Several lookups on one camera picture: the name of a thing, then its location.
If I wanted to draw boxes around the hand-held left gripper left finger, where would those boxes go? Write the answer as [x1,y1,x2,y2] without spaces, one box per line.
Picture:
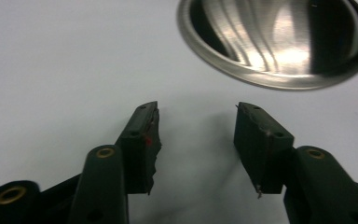
[68,101,163,224]

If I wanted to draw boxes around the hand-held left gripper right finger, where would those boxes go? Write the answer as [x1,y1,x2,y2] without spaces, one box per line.
[233,102,358,224]

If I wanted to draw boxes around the steel utensil stand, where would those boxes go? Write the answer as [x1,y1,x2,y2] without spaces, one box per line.
[176,0,358,91]

